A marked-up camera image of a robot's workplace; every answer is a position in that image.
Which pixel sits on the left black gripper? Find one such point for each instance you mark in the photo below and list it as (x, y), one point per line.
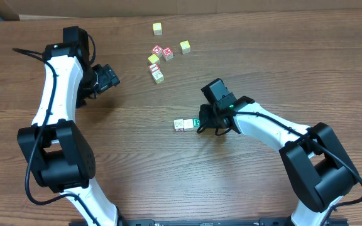
(107, 78)

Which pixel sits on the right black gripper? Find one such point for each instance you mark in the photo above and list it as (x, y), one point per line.
(204, 116)

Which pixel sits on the green F letter block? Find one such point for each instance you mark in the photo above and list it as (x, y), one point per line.
(196, 123)

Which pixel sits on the plain cream block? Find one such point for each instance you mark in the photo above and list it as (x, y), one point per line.
(188, 124)

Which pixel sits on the cream block red X side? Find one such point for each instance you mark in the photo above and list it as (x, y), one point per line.
(178, 125)

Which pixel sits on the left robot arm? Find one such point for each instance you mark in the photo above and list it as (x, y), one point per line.
(61, 164)

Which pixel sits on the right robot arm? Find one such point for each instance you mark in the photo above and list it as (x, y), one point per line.
(318, 168)

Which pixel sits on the red I letter block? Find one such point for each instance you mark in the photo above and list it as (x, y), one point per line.
(154, 67)

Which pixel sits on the yellow block left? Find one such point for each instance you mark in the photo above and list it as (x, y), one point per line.
(154, 59)

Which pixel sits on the cream picture block yellow side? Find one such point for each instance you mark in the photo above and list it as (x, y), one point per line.
(158, 76)

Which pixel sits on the red C letter block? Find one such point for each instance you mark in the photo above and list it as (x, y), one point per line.
(157, 50)

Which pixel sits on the red M letter block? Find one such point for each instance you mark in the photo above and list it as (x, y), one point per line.
(167, 53)

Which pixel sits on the yellow block right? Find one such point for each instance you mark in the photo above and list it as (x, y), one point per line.
(185, 46)

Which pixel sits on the yellow block far top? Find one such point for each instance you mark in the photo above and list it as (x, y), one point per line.
(157, 29)

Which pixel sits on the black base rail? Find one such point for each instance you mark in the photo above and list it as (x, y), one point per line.
(209, 223)

